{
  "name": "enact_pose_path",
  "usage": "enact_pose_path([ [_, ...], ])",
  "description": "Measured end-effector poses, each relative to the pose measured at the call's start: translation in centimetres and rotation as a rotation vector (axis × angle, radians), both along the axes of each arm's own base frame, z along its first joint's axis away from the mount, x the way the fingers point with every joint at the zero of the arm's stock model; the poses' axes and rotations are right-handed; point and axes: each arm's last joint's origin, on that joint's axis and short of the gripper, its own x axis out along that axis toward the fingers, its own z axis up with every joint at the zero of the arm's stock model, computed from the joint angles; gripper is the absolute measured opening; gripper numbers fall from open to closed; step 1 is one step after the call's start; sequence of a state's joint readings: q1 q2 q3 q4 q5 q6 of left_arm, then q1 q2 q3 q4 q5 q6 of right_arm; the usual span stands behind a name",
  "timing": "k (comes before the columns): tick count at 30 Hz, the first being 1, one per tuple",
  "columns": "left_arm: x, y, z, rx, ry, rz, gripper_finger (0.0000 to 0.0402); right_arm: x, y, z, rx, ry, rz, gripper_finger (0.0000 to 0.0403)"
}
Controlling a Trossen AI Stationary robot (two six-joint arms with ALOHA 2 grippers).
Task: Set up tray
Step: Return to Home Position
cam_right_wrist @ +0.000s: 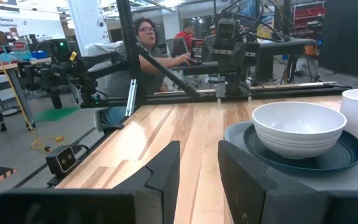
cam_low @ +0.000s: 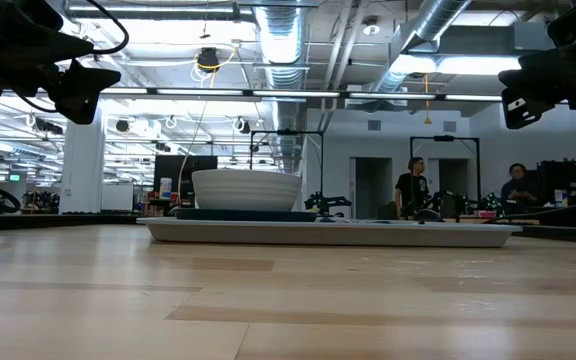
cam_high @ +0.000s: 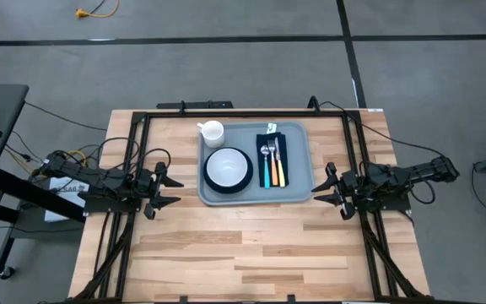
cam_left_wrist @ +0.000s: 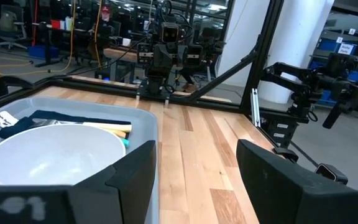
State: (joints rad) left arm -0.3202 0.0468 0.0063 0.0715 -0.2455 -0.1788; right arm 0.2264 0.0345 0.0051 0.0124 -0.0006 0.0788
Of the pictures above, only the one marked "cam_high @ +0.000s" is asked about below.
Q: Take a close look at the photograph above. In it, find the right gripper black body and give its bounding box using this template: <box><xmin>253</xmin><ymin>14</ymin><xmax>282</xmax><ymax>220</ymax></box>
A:
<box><xmin>326</xmin><ymin>161</ymin><xmax>360</xmax><ymax>221</ymax></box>

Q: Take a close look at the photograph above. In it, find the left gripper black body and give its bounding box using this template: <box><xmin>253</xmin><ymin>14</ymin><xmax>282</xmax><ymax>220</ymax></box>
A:
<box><xmin>139</xmin><ymin>161</ymin><xmax>168</xmax><ymax>220</ymax></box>

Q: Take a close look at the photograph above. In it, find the yellow-handled knife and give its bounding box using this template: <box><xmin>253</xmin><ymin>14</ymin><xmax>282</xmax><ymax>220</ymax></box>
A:
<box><xmin>273</xmin><ymin>136</ymin><xmax>287</xmax><ymax>188</ymax></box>

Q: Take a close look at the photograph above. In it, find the dark blue plate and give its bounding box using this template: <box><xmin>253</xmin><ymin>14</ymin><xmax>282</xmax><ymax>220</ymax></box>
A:
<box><xmin>202</xmin><ymin>146</ymin><xmax>255</xmax><ymax>195</ymax></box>

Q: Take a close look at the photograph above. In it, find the white ribbed bowl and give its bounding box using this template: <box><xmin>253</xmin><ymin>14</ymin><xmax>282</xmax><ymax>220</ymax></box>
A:
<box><xmin>206</xmin><ymin>147</ymin><xmax>249</xmax><ymax>188</ymax></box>

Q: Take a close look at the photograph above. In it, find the teal-handled spoon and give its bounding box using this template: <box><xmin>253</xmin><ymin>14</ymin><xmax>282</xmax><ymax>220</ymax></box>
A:
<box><xmin>260</xmin><ymin>144</ymin><xmax>271</xmax><ymax>190</ymax></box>

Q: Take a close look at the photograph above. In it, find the white mug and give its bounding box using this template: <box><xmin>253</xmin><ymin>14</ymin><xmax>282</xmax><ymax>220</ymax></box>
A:
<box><xmin>196</xmin><ymin>120</ymin><xmax>226</xmax><ymax>149</ymax></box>

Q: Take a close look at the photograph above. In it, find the dark navy cloth napkin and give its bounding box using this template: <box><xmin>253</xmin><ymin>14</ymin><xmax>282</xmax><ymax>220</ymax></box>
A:
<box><xmin>256</xmin><ymin>122</ymin><xmax>289</xmax><ymax>189</ymax></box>

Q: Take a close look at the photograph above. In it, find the grey plastic tray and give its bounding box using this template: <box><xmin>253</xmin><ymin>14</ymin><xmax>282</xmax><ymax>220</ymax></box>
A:
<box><xmin>197</xmin><ymin>121</ymin><xmax>316</xmax><ymax>207</ymax></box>

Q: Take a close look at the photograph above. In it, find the black mounting bar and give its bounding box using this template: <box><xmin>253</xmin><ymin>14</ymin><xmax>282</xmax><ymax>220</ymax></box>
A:
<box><xmin>156</xmin><ymin>100</ymin><xmax>235</xmax><ymax>110</ymax></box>

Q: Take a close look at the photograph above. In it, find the white paper sheet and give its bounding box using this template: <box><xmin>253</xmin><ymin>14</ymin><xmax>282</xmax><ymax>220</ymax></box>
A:
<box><xmin>43</xmin><ymin>176</ymin><xmax>90</xmax><ymax>224</ymax></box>

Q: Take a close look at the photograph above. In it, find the black side desk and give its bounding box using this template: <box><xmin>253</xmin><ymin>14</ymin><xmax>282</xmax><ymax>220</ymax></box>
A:
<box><xmin>0</xmin><ymin>83</ymin><xmax>86</xmax><ymax>280</ymax></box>

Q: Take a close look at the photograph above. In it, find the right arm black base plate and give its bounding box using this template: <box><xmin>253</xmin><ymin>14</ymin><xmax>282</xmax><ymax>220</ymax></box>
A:
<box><xmin>349</xmin><ymin>179</ymin><xmax>413</xmax><ymax>214</ymax></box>

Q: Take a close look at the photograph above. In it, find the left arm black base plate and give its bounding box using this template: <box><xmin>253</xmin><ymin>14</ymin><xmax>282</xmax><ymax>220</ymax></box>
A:
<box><xmin>83</xmin><ymin>192</ymin><xmax>145</xmax><ymax>214</ymax></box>

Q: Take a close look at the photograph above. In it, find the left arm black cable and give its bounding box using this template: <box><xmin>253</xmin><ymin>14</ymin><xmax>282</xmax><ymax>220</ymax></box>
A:
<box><xmin>52</xmin><ymin>136</ymin><xmax>172</xmax><ymax>172</ymax></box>

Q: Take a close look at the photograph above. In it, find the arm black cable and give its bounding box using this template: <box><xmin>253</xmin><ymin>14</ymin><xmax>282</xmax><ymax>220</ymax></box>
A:
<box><xmin>52</xmin><ymin>136</ymin><xmax>172</xmax><ymax>172</ymax></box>
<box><xmin>307</xmin><ymin>95</ymin><xmax>449</xmax><ymax>204</ymax></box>

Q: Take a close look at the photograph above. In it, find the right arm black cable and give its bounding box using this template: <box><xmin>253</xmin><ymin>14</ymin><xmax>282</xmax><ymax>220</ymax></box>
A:
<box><xmin>307</xmin><ymin>95</ymin><xmax>449</xmax><ymax>204</ymax></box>

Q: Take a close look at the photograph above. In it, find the black aluminium table frame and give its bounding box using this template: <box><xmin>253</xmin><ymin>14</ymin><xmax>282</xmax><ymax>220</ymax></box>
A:
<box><xmin>69</xmin><ymin>108</ymin><xmax>429</xmax><ymax>304</ymax></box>

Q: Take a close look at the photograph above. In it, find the black floor cable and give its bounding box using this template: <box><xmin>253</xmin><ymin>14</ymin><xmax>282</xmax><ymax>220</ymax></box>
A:
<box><xmin>23</xmin><ymin>100</ymin><xmax>109</xmax><ymax>132</ymax></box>

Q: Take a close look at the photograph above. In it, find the yellow extension cord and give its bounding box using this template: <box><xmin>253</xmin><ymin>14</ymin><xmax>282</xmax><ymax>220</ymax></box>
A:
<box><xmin>74</xmin><ymin>0</ymin><xmax>121</xmax><ymax>19</ymax></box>

